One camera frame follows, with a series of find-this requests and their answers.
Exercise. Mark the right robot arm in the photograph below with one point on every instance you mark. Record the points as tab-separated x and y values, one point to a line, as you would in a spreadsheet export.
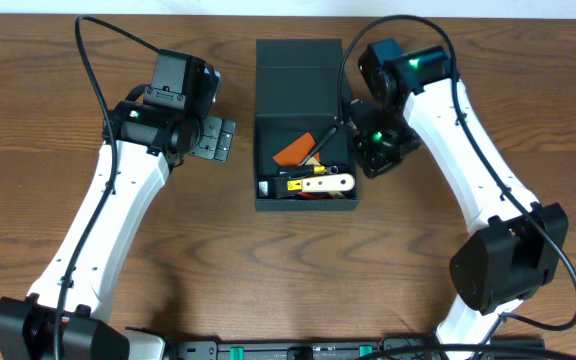
511	251

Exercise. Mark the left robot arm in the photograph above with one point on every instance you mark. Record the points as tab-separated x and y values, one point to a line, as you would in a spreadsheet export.
66	311

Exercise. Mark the small steel hammer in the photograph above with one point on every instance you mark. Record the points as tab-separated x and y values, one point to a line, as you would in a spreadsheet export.
320	144

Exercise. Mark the orange scraper wooden handle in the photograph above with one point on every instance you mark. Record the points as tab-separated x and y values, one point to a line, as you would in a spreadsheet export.
294	153

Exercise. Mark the black yellow screwdriver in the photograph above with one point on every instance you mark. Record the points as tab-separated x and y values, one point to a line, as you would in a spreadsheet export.
302	171

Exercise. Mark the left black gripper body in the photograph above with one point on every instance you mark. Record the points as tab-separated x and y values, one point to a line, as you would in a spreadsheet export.
213	138

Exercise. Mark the red handled pliers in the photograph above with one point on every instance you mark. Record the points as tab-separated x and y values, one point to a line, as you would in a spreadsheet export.
310	195

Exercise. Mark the metal putty knife wooden handle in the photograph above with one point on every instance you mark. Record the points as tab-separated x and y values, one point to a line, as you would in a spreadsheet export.
282	186

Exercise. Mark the dark green box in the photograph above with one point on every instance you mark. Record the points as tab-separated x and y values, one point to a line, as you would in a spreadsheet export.
296	97

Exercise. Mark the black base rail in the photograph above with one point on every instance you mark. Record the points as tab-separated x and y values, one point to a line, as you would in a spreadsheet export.
293	350

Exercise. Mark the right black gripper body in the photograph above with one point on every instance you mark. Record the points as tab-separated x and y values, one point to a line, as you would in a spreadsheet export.
392	140

